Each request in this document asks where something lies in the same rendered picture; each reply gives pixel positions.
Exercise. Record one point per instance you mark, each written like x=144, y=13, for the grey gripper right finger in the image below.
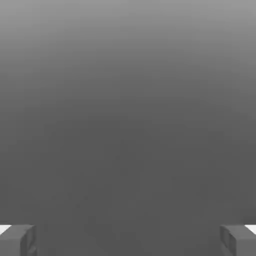
x=242, y=242

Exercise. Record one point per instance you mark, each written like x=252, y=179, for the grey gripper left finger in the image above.
x=14, y=242

